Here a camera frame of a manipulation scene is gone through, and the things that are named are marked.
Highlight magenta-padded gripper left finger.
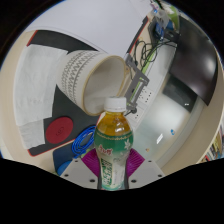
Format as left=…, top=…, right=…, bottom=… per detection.
left=60, top=148, right=102, bottom=190

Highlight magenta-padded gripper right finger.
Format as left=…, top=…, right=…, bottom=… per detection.
left=124, top=148, right=167, bottom=190

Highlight green-labelled tea bottle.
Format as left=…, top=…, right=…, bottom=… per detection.
left=93, top=96, right=135, bottom=192

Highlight flat round red coaster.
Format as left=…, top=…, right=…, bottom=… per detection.
left=44, top=115, right=75, bottom=145

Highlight white patterned paper cup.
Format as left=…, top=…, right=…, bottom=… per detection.
left=55, top=49, right=132, bottom=117

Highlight flat white paper towel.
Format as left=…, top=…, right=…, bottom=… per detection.
left=12, top=44, right=70, bottom=150

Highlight black desk mat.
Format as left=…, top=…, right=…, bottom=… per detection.
left=25, top=15, right=150, bottom=158

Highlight small blue desk device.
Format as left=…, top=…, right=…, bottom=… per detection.
left=152, top=19, right=167, bottom=40

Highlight white paper sheets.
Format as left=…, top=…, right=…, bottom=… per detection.
left=29, top=0, right=148, bottom=57

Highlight blue coiled cable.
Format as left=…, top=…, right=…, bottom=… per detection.
left=71, top=124, right=98, bottom=158

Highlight black tangled cables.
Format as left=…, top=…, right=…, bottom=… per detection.
left=137, top=39, right=178, bottom=72

